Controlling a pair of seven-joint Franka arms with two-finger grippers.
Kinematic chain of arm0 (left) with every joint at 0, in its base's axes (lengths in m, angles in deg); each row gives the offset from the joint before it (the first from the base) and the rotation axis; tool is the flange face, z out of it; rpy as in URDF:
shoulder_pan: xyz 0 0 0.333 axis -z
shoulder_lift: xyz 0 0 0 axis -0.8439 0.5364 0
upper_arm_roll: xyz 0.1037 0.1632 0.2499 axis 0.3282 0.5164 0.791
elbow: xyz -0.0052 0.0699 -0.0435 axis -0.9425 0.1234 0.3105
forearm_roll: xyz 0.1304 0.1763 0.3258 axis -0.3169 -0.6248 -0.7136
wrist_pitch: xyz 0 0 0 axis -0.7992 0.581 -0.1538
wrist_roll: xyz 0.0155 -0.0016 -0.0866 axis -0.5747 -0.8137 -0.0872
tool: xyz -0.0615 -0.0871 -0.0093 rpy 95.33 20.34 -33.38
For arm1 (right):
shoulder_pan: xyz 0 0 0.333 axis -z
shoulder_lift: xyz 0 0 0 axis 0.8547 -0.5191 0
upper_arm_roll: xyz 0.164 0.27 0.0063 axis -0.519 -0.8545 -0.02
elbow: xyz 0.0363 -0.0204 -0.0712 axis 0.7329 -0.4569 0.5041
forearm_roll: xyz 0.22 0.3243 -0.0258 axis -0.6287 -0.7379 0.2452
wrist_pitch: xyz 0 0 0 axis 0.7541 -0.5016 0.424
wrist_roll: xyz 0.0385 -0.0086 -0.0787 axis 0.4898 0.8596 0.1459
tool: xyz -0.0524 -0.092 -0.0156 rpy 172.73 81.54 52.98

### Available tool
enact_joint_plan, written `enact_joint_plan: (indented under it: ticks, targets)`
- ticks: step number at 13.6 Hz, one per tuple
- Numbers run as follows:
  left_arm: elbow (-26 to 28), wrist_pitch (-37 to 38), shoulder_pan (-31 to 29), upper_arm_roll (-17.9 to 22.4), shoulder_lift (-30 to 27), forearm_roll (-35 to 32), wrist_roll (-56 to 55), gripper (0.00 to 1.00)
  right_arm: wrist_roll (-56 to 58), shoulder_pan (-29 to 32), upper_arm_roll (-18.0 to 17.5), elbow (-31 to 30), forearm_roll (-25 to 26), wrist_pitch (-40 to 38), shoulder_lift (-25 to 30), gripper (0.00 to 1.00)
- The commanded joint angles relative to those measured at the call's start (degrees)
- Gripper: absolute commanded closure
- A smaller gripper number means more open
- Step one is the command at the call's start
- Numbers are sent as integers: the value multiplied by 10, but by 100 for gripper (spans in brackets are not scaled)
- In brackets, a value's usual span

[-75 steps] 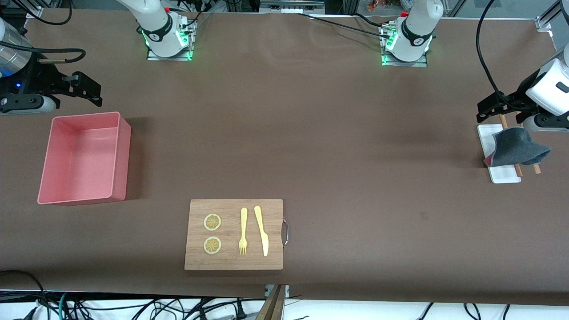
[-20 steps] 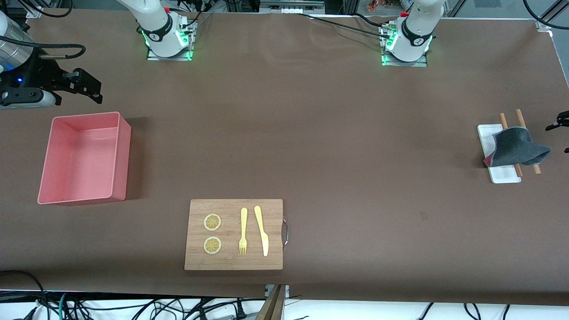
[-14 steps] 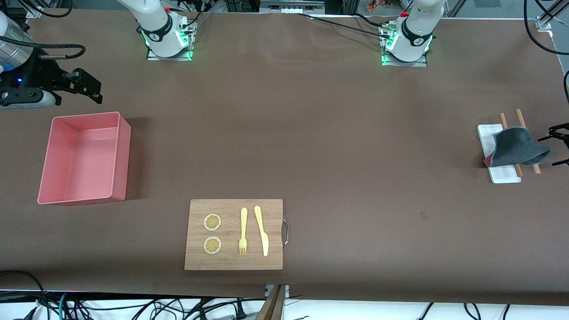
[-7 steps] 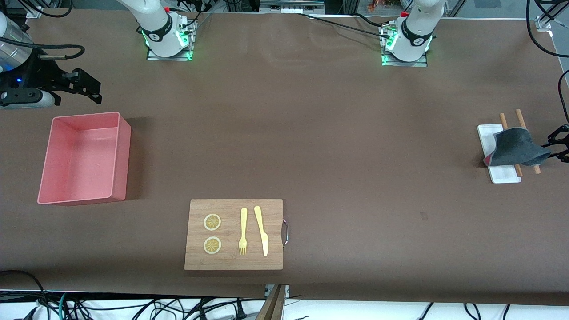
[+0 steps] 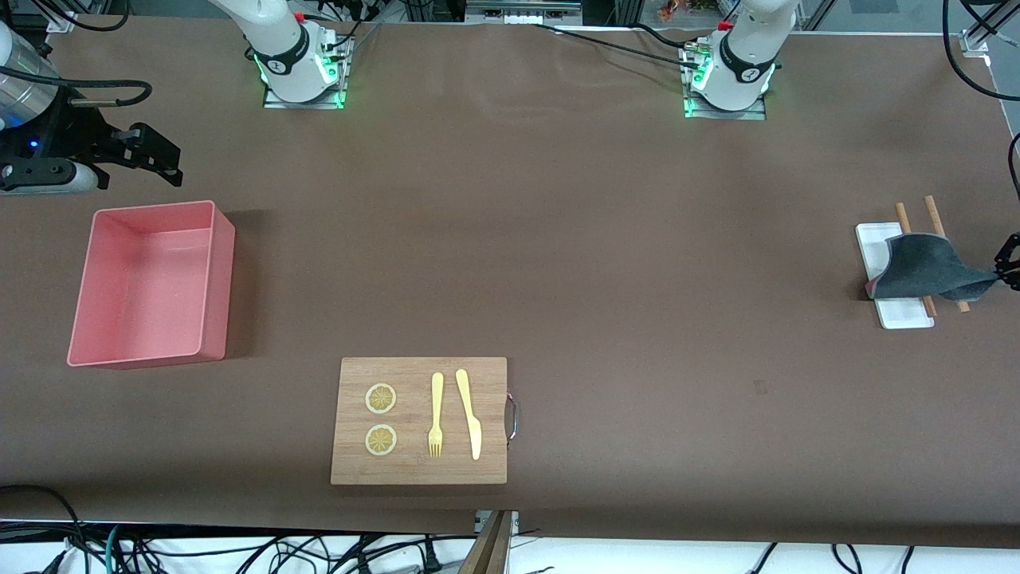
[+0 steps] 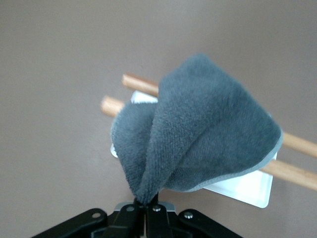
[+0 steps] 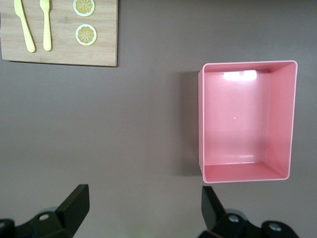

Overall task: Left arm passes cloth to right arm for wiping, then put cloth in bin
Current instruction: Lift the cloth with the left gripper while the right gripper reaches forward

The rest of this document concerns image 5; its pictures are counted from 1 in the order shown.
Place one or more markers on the aluminium frame corner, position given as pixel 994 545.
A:
pixel 976 41
pixel 60 21

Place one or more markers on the grey electronics box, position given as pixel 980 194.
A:
pixel 522 9

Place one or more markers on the small metal bracket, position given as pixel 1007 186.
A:
pixel 515 522

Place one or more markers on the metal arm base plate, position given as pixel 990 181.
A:
pixel 303 104
pixel 753 115

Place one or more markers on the wooden cutting board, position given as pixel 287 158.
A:
pixel 414 470

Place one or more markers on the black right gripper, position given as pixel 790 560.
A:
pixel 70 134

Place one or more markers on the yellow plastic knife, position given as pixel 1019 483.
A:
pixel 470 414

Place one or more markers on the lemon slice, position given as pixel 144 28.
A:
pixel 381 440
pixel 381 399

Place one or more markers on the brown wooden post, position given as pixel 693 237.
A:
pixel 490 554

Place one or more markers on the pink plastic bin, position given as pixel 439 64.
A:
pixel 143 279

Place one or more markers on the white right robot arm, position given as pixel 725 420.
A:
pixel 275 32

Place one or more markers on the yellow plastic fork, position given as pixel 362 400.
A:
pixel 436 406

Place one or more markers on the white rectangular tray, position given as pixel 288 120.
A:
pixel 904 315

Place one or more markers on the grey and pink cloth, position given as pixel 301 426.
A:
pixel 924 267

